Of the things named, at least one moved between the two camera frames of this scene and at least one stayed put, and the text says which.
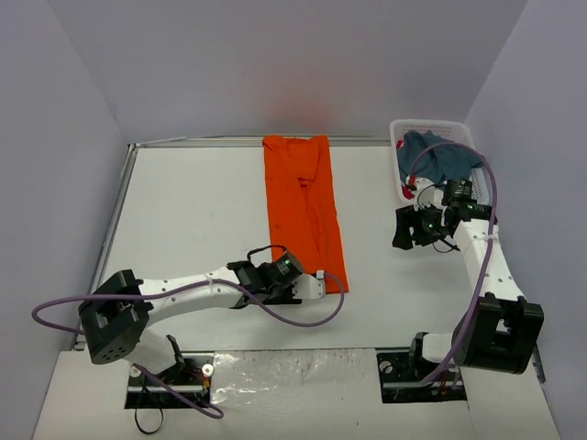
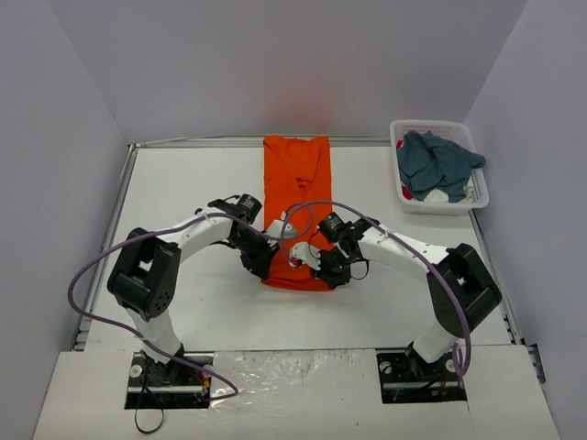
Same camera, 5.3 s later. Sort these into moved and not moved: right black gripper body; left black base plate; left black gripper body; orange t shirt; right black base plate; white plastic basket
Moved: left black gripper body; right black gripper body
Not moved: orange t shirt; left black base plate; white plastic basket; right black base plate
